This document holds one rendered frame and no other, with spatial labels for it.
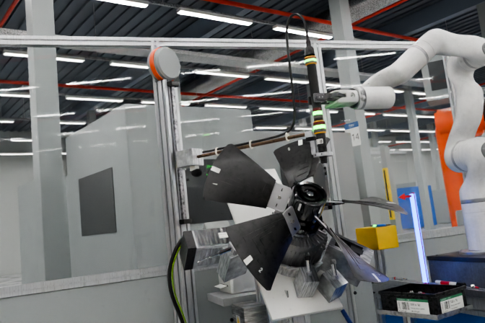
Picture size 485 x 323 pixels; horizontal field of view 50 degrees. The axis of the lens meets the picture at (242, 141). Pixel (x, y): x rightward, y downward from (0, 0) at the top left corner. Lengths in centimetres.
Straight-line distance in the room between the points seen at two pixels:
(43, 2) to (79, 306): 449
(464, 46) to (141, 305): 168
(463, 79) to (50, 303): 188
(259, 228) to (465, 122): 96
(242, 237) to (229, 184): 28
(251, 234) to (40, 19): 494
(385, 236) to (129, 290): 110
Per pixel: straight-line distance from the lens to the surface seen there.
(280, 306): 181
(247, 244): 161
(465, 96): 219
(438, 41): 218
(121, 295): 237
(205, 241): 176
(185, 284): 226
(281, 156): 205
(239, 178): 183
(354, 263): 164
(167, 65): 235
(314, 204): 174
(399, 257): 287
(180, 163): 222
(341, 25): 911
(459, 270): 209
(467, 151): 209
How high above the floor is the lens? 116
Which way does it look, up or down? 9 degrees up
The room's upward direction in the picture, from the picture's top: 6 degrees counter-clockwise
